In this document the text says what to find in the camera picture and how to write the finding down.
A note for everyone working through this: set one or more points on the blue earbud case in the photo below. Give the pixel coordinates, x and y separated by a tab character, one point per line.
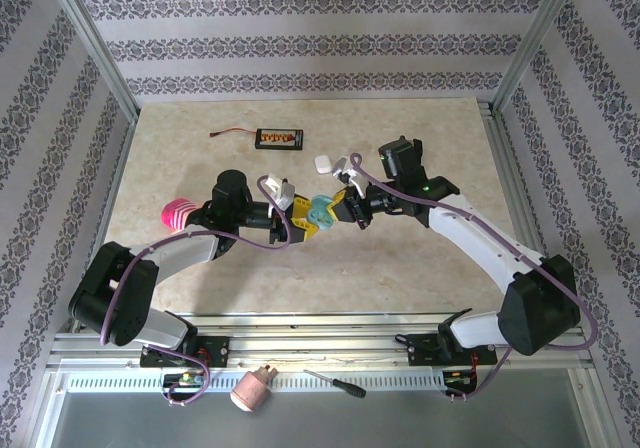
322	213

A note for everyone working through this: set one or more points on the white square earbud case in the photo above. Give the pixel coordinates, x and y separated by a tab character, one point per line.
324	164

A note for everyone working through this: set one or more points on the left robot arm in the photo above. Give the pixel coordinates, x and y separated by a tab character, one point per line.
115	293

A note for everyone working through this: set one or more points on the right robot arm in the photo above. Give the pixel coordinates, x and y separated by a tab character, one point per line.
475	238

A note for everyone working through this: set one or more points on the black charger board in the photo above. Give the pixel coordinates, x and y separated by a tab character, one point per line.
279	138

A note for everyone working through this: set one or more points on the pink striped rolled sock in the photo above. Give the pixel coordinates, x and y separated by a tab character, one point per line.
175	215

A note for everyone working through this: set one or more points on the small circuit board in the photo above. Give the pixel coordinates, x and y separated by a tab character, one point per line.
459	377
190	379

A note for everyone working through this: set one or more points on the grey metal sheet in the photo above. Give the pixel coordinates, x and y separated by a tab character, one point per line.
350	423

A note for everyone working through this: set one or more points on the aluminium side rail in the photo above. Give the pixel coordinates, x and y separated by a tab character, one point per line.
118	168
517	203

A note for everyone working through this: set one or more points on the wide aluminium base rail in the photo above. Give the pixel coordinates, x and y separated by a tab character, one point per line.
325	348

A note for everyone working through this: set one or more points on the aluminium frame post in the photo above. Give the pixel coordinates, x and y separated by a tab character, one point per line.
93	43
535	43

